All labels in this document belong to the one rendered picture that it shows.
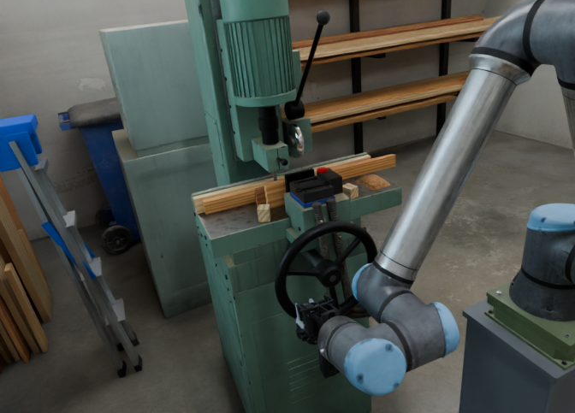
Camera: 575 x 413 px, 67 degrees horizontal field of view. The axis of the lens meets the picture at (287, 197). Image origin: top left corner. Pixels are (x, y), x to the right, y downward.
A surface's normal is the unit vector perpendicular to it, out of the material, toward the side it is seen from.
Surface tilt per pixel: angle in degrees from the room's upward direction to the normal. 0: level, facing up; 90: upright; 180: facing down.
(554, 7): 50
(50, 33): 90
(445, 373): 0
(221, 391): 0
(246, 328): 90
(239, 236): 90
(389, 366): 70
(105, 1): 90
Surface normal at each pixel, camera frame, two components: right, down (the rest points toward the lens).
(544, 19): -0.90, -0.08
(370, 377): 0.26, 0.04
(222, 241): 0.37, 0.35
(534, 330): -0.90, 0.25
